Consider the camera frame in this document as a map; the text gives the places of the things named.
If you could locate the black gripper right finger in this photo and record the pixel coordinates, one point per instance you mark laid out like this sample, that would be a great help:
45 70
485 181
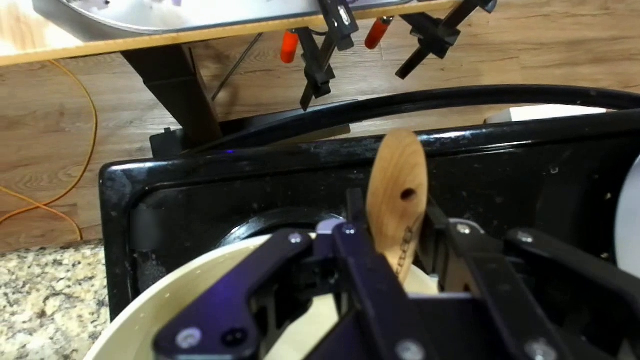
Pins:
572 307

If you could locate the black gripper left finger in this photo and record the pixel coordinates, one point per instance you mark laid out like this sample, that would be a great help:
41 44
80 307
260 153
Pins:
267 293

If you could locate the wooden cooking spoon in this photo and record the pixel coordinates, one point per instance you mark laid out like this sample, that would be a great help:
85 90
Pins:
396 186

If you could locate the white cooking pot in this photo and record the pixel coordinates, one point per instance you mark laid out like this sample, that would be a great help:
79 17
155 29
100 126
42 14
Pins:
152 307

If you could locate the black electric stove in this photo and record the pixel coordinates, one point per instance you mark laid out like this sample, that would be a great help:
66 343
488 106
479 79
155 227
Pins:
506 181

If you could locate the black table leg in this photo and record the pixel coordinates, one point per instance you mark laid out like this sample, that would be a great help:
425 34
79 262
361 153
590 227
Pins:
177 93

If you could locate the black orange bar clamp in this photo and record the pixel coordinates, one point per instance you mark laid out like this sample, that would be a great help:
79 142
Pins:
426 40
321 60

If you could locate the light wooden table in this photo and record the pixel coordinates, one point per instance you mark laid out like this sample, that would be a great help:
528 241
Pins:
41 50

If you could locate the aluminium base plate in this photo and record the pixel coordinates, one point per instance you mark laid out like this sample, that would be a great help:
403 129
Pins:
166 14

